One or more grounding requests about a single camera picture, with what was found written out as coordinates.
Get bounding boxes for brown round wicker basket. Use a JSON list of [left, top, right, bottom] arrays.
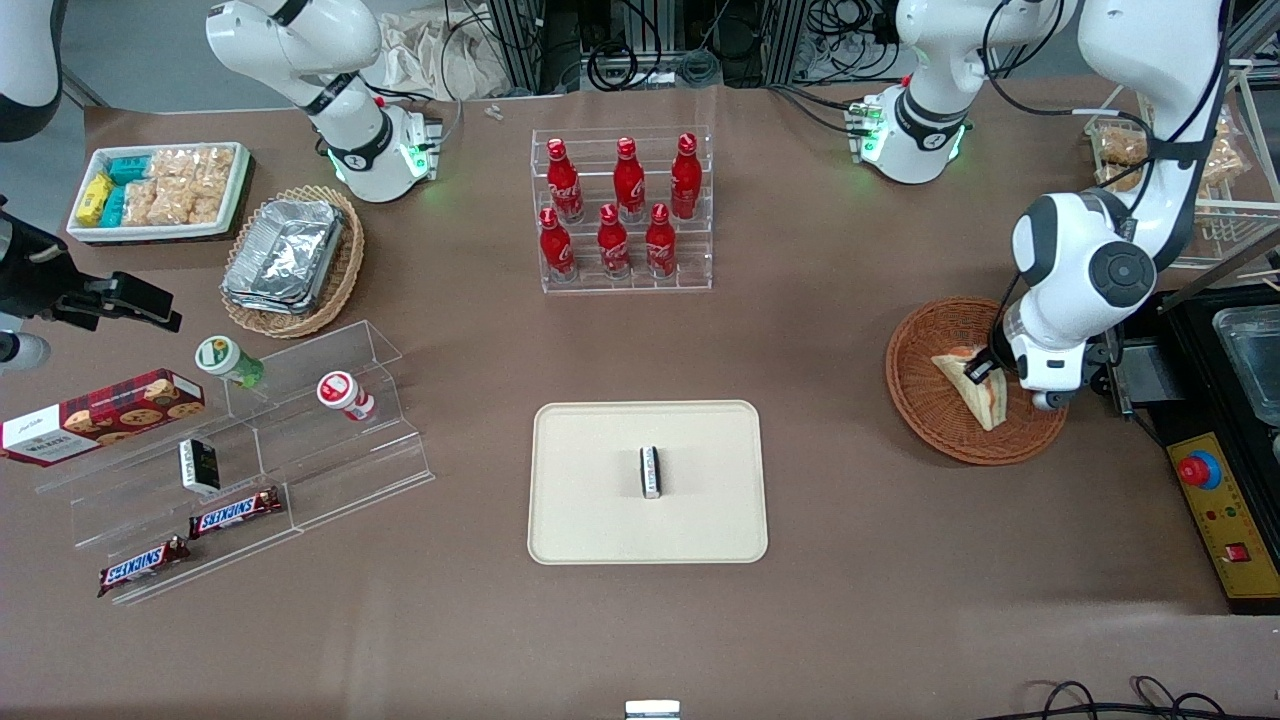
[[885, 297, 1071, 467]]

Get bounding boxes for stacked aluminium foil containers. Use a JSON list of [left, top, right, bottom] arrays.
[[221, 198, 347, 317]]

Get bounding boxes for clear acrylic bottle rack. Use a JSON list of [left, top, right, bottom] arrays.
[[529, 126, 715, 295]]

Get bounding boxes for white wire rack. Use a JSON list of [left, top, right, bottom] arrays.
[[1084, 56, 1280, 271]]

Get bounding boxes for small black snack box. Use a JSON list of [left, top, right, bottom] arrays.
[[178, 438, 222, 494]]

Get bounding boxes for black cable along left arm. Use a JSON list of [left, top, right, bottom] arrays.
[[983, 0, 1233, 346]]

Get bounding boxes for triangular sandwich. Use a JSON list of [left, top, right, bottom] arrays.
[[931, 344, 1009, 433]]

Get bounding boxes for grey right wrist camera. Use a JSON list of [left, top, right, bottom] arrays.
[[0, 333, 52, 374]]

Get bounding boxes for tangled black background cables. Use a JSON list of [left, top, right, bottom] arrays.
[[795, 0, 903, 79]]

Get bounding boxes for yellow snack packet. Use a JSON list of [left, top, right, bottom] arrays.
[[77, 171, 115, 227]]

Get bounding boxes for black cables on table edge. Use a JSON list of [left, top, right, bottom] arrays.
[[1000, 675, 1280, 720]]

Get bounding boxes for coiled black cable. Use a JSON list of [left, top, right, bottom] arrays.
[[584, 38, 642, 94]]

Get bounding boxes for white rectangular snack bin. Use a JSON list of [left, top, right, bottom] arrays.
[[66, 141, 251, 246]]

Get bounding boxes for black machine with yellow panel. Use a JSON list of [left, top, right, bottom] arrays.
[[1095, 285, 1280, 614]]

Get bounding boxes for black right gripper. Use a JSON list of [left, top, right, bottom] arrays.
[[0, 213, 185, 334]]

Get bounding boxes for aluminium profile frame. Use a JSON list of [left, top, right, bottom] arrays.
[[484, 0, 563, 97]]

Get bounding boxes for clear acrylic stepped shelf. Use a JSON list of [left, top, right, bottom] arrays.
[[34, 319, 437, 607]]

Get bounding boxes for red tartan cookie box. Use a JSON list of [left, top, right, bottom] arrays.
[[0, 368, 207, 469]]

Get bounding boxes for snickers chocolate bar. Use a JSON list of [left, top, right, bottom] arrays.
[[96, 535, 192, 599], [187, 486, 285, 540]]

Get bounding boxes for crumpled beige paper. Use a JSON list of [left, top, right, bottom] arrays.
[[366, 8, 513, 102]]

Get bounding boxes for beige rectangular tray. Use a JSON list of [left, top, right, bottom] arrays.
[[527, 400, 770, 566]]

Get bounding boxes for light oval wicker basket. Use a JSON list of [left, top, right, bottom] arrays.
[[219, 185, 366, 340]]

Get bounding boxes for red cola bottle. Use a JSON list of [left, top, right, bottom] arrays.
[[669, 133, 704, 222], [596, 204, 633, 280], [545, 138, 585, 224], [538, 207, 578, 282], [644, 203, 679, 280], [612, 137, 648, 224]]

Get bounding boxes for black cables at left arm base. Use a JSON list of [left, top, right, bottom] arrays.
[[768, 84, 863, 138]]

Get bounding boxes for clear glass dish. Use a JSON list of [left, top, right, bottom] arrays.
[[1212, 304, 1280, 428]]

